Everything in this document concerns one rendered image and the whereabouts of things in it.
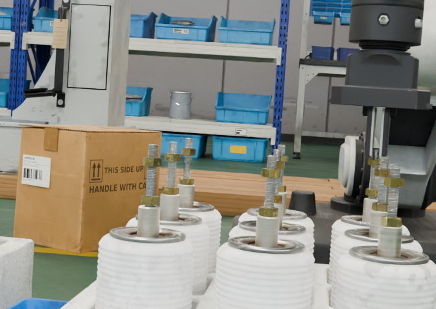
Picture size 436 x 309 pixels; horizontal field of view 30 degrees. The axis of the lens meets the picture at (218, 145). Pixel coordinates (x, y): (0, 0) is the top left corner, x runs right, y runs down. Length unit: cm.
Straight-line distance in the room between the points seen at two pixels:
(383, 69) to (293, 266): 33
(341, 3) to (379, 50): 589
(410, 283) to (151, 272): 24
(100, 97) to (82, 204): 105
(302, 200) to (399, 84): 41
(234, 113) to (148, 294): 478
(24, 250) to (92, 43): 193
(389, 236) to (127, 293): 25
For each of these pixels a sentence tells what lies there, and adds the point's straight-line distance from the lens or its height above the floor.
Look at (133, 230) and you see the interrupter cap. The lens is 84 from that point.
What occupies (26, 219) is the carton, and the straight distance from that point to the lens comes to 215.
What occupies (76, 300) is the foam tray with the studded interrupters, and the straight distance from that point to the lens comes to 85.
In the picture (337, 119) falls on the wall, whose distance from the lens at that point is 922.
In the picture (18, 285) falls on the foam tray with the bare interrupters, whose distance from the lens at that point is 114.
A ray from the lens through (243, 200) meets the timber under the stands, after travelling 281.
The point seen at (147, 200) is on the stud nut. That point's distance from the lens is 80.
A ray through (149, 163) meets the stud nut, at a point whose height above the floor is 32.
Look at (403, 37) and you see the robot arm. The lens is 100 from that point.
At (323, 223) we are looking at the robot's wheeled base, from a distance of 133.
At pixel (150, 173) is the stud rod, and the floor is 31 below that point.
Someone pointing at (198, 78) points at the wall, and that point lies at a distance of 928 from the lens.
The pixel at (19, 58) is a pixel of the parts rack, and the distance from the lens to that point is 581.
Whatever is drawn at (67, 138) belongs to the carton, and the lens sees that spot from 203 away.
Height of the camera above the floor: 39
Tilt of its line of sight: 3 degrees down
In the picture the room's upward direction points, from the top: 4 degrees clockwise
